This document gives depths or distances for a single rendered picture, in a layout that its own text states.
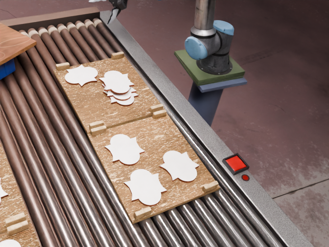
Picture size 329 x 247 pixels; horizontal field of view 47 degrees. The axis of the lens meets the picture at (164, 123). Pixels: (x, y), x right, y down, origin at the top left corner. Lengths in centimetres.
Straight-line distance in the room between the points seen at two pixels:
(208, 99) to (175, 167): 72
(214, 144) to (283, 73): 232
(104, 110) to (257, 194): 69
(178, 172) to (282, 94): 226
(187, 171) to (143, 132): 25
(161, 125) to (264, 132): 165
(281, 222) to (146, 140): 57
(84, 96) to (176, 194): 59
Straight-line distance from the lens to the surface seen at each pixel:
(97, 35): 203
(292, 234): 141
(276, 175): 282
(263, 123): 314
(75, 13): 214
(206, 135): 157
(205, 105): 205
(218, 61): 190
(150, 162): 139
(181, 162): 140
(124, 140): 144
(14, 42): 176
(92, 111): 156
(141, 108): 159
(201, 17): 170
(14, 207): 130
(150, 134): 149
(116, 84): 163
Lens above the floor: 202
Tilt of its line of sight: 45 degrees down
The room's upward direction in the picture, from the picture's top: 12 degrees clockwise
